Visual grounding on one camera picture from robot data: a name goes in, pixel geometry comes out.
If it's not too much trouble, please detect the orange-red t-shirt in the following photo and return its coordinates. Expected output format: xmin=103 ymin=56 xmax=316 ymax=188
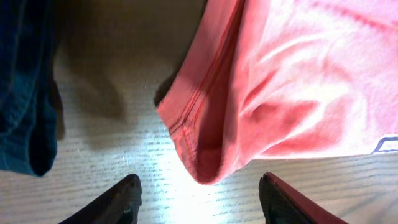
xmin=157 ymin=0 xmax=397 ymax=184

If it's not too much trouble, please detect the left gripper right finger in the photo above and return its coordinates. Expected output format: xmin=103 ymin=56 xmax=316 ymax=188
xmin=259 ymin=172 xmax=346 ymax=224

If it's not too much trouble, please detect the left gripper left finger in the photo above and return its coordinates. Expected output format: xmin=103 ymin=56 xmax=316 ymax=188
xmin=60 ymin=174 xmax=142 ymax=224

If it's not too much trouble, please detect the folded dark printed t-shirt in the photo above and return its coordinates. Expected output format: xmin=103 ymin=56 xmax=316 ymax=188
xmin=1 ymin=0 xmax=57 ymax=177

